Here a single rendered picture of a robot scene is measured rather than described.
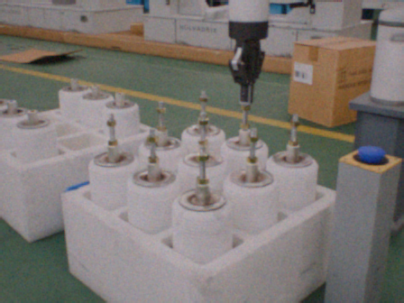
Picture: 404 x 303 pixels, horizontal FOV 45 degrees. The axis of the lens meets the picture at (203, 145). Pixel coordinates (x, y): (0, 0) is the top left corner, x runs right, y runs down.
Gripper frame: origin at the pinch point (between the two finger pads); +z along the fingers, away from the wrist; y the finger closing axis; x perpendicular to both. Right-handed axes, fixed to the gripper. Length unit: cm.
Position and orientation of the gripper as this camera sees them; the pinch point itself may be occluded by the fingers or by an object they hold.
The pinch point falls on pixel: (246, 94)
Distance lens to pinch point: 96.2
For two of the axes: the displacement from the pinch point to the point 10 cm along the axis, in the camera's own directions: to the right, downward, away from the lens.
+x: -8.8, -1.6, 4.5
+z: 0.0, 9.4, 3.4
